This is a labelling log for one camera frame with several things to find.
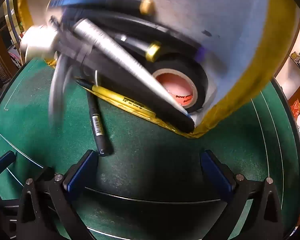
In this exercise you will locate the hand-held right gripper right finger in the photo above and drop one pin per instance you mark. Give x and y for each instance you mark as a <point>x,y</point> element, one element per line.
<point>217,175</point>

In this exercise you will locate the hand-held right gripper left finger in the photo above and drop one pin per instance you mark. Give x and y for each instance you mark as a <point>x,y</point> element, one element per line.
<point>81,172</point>

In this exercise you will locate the white medicine bottle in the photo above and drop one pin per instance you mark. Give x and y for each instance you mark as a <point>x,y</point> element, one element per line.
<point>40,42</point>

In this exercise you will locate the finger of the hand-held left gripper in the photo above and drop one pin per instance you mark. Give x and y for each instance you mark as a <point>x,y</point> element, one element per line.
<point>3,162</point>

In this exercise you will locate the yellow pen black grip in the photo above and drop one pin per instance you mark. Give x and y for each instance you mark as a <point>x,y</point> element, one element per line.
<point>120,98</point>

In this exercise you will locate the group of black pens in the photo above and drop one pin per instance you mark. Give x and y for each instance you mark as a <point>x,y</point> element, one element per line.
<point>160,28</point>

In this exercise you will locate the red plastic bag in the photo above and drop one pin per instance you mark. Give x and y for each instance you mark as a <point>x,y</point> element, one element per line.
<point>295,110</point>

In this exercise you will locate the black pen gold cap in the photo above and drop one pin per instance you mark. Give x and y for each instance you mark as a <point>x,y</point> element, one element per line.
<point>125,1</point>

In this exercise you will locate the black tape roll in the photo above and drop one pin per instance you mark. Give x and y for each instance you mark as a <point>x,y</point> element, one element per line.
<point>200,80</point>

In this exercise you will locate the thick black marker white end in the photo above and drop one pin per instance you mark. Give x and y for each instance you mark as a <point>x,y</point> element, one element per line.
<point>140,97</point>

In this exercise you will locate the yellow lined tray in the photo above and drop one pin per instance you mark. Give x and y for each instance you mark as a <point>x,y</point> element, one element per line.
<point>215,30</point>

